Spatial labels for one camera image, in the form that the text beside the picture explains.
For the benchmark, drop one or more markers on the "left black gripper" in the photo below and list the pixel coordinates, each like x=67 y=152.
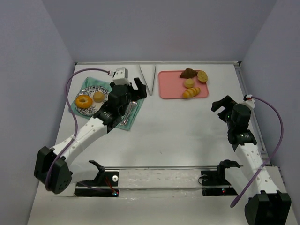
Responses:
x=132 y=89

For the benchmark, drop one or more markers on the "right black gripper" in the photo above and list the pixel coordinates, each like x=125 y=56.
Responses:
x=226 y=108

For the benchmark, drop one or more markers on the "metal tongs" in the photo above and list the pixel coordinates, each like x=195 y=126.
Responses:
x=148 y=73

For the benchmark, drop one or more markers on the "round muffin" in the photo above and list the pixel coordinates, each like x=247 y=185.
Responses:
x=98 y=97
x=189 y=83

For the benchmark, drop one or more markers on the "orange bagel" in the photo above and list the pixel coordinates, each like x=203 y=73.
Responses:
x=83 y=101

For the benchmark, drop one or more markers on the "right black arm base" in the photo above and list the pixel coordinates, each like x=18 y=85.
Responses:
x=213 y=184

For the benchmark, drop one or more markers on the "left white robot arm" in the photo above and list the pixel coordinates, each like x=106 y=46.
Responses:
x=55 y=166

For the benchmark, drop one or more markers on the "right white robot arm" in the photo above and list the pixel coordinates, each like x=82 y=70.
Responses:
x=264 y=204

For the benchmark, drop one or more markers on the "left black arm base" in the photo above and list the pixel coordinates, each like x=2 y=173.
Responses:
x=105 y=185

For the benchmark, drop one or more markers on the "seeded bread slice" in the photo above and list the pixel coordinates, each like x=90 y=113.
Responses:
x=202 y=76

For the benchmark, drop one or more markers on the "brown chocolate bread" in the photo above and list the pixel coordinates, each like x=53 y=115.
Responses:
x=188 y=73

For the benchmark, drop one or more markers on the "metal fork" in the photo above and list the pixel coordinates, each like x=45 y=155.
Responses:
x=131 y=111

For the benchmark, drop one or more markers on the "pink tray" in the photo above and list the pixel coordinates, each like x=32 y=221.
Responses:
x=171 y=86

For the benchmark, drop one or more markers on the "striped croissant roll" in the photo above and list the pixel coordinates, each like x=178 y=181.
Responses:
x=191 y=92

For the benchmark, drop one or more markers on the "metal spoon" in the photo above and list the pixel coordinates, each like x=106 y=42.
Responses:
x=127 y=114

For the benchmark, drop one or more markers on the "blue floral plate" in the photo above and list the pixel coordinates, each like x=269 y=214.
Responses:
x=95 y=106

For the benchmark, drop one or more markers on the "green cloth placemat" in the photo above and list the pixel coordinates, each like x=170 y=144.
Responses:
x=89 y=81

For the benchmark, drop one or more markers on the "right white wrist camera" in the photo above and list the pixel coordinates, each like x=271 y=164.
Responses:
x=249 y=101

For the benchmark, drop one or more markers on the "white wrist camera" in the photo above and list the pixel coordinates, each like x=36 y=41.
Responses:
x=249 y=101
x=120 y=77

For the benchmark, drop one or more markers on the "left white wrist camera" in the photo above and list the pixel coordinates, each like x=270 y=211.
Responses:
x=120 y=77

